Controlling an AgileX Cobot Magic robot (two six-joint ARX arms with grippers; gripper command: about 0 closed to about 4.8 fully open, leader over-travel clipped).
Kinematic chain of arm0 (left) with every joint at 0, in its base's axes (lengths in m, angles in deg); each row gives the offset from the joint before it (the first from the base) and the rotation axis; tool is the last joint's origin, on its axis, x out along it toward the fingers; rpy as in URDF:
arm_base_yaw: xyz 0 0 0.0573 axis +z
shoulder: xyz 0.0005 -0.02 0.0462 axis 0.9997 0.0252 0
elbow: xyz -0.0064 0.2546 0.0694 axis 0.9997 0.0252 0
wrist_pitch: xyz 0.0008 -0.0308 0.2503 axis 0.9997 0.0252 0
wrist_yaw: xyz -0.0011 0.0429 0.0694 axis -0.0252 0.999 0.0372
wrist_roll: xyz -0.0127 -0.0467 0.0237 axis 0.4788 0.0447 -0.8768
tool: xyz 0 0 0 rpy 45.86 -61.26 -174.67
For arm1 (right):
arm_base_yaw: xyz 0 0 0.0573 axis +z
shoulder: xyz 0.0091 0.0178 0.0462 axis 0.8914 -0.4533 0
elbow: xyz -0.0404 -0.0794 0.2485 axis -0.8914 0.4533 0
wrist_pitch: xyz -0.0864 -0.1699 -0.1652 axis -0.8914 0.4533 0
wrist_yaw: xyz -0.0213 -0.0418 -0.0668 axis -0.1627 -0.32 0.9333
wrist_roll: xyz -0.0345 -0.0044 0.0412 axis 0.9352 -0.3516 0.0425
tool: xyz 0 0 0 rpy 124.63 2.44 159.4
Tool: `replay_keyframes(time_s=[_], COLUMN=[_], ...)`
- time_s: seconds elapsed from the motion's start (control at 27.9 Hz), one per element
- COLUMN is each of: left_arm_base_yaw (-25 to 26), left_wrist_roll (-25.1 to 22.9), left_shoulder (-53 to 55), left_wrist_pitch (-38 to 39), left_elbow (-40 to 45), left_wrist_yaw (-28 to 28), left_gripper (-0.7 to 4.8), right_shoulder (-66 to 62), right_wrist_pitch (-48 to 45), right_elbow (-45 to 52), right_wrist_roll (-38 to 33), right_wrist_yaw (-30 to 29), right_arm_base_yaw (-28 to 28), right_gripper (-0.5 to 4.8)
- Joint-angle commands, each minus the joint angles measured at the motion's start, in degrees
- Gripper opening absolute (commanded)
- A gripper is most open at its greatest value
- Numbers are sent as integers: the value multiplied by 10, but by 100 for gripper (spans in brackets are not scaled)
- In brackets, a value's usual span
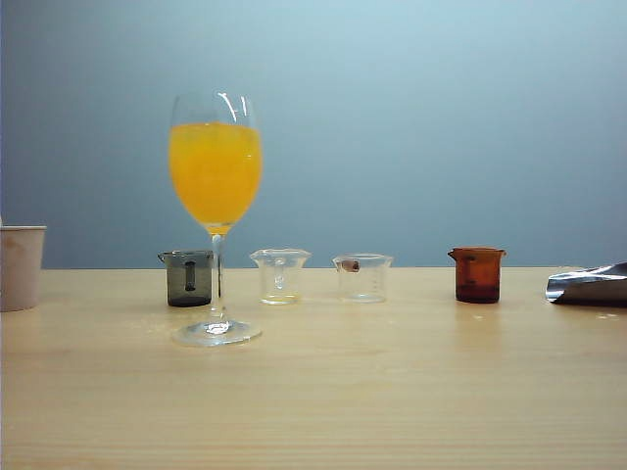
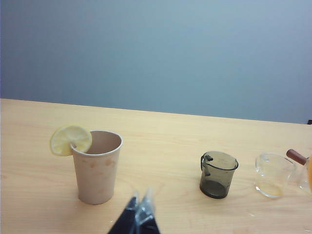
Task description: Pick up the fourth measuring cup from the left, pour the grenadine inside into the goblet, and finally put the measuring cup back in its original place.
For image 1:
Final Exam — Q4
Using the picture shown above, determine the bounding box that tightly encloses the amber measuring cup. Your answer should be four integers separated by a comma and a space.
446, 246, 506, 304

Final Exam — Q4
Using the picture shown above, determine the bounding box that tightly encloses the clear measuring cup yellow residue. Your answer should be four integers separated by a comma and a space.
248, 248, 313, 306

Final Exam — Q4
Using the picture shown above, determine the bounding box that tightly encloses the clear measuring cup brown spot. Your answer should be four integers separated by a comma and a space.
331, 253, 396, 304

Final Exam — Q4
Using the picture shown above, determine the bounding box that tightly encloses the grey tinted measuring cup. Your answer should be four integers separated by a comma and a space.
157, 249, 216, 308

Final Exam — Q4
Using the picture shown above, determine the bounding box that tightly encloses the beige paper cup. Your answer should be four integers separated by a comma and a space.
0, 224, 48, 313

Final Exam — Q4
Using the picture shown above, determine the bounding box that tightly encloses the wine glass with juice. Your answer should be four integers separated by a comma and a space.
169, 90, 265, 349

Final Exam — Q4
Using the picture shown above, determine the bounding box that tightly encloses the silver foil bag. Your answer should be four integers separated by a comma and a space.
543, 261, 627, 308

